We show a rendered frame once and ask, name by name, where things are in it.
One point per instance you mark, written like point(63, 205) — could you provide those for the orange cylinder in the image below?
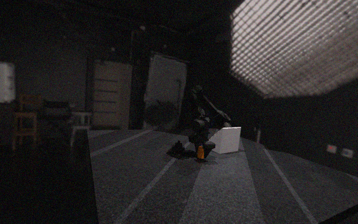
point(200, 152)

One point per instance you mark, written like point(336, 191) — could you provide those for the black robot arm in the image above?
point(198, 113)

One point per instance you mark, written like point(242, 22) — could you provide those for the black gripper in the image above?
point(207, 145)

